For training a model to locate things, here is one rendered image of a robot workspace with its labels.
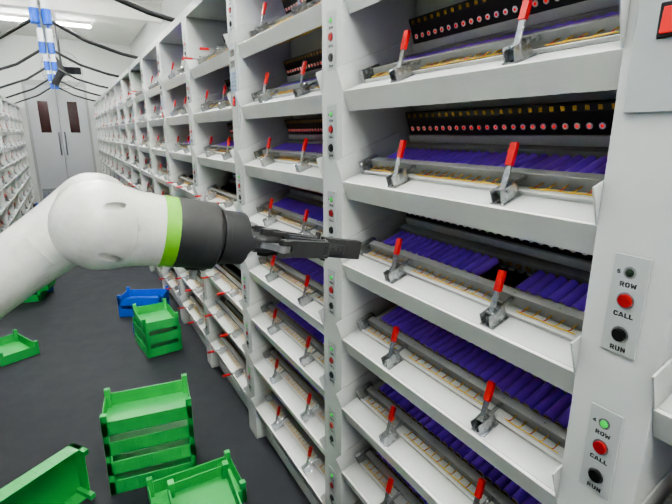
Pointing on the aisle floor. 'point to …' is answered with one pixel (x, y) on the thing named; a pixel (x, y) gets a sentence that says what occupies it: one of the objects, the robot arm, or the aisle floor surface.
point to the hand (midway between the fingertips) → (340, 248)
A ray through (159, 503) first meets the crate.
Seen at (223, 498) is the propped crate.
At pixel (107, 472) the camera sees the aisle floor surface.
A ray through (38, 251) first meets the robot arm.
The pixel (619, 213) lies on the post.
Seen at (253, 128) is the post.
